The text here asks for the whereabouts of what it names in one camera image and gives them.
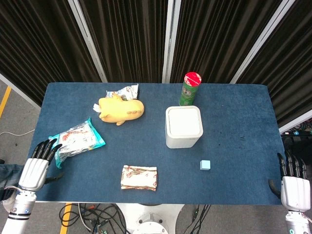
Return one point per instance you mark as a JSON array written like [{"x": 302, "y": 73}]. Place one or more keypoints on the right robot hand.
[{"x": 292, "y": 187}]

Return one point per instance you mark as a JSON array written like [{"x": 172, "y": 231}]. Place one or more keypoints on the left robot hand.
[{"x": 34, "y": 170}]

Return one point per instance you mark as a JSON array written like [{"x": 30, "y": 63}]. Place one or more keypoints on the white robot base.
[{"x": 148, "y": 218}]

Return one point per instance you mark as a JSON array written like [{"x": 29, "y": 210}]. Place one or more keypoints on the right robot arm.
[{"x": 296, "y": 223}]

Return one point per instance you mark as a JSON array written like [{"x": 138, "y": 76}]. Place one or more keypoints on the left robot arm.
[{"x": 17, "y": 212}]

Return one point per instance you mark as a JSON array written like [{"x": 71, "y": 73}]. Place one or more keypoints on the white square container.
[{"x": 183, "y": 126}]

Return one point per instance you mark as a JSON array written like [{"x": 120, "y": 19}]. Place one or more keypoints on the green can with red lid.
[{"x": 189, "y": 90}]

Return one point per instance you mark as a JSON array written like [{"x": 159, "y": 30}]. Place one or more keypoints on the blue denim cloth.
[{"x": 9, "y": 174}]

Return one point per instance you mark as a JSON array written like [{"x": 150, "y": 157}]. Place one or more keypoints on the teal-edged clear snack bag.
[{"x": 76, "y": 140}]

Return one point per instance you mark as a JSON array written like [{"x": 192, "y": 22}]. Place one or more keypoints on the small light blue cube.
[{"x": 205, "y": 165}]

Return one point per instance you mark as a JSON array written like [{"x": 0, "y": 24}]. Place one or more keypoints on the folded red-patterned white packet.
[{"x": 139, "y": 178}]

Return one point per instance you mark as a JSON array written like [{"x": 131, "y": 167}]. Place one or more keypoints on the yellow plush toy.
[{"x": 122, "y": 109}]

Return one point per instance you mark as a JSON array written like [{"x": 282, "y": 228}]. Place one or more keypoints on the crumpled white snack wrapper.
[{"x": 125, "y": 92}]

